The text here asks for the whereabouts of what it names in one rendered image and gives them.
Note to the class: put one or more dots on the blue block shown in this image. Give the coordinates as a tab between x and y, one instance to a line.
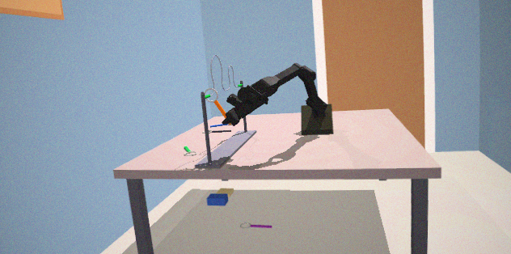
217	199

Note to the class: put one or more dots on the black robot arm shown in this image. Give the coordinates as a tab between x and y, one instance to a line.
257	94

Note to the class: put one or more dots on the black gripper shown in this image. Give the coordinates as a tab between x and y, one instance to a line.
233	116

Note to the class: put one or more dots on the orange handle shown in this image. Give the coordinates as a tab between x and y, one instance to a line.
216	102

